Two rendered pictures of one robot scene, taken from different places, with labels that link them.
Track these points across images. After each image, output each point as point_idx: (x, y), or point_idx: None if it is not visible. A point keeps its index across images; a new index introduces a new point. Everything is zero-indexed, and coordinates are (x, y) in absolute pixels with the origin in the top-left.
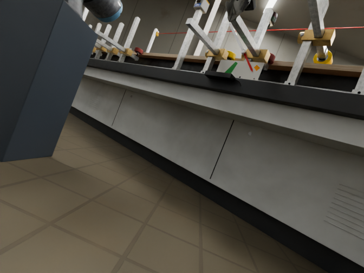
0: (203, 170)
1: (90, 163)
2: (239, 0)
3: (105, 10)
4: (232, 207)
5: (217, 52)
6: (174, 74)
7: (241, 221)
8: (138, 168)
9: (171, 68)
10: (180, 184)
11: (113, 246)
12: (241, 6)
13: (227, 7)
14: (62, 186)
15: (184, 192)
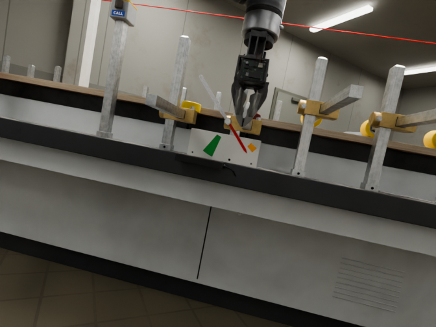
0: (185, 269)
1: None
2: (256, 96)
3: None
4: (233, 303)
5: (183, 115)
6: (108, 147)
7: (252, 321)
8: (86, 313)
9: (76, 108)
10: (156, 300)
11: None
12: (257, 104)
13: (238, 106)
14: None
15: (172, 317)
